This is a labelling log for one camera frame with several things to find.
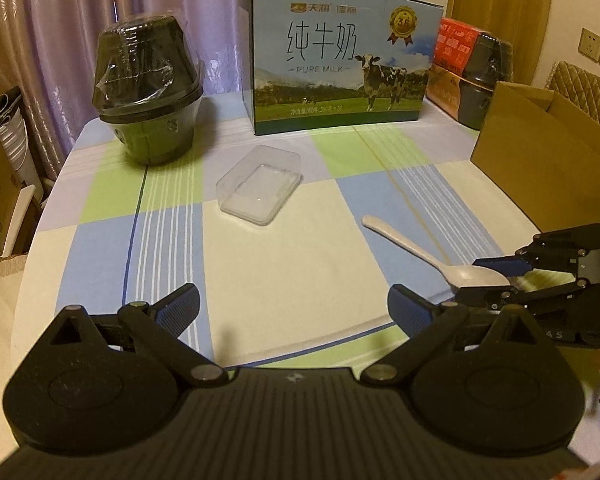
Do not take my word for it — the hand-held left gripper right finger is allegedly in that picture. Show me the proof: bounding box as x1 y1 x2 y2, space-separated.
360 283 545 388

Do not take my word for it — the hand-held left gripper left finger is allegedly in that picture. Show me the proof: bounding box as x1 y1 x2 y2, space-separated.
44 283 226 388

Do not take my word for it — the checked cloth desktop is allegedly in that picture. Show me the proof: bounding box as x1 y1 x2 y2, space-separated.
10 91 600 411

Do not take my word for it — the patterned beige cloth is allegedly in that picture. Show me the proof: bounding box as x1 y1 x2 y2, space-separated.
0 255 31 341

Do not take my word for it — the clear plastic box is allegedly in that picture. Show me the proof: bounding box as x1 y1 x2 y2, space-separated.
216 145 303 227

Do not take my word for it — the quilted chair back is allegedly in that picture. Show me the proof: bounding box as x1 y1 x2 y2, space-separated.
545 60 600 141

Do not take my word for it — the stack of white buckets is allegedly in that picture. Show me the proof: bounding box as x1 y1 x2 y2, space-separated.
0 92 43 196

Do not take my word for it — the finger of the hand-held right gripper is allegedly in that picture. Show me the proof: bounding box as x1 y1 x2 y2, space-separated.
472 223 600 278
451 280 589 318

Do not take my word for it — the red printed box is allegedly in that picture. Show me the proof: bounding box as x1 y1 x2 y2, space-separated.
437 17 481 68

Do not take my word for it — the purple beige curtain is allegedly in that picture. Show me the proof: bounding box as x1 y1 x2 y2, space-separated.
0 0 318 181

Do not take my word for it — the beige plastic spoon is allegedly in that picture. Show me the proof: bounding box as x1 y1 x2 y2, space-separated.
361 215 516 293

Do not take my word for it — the orange-brown box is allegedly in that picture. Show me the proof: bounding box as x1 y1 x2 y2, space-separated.
426 62 468 113

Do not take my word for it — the plastic-wrapped black bowl stack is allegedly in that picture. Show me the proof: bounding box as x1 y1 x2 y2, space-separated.
457 32 516 131
92 10 204 166

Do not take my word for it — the blue cow-print milk carton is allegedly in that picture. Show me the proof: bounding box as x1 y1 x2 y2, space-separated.
238 0 445 136

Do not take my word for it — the wall socket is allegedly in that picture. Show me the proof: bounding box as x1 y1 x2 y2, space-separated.
579 27 600 61

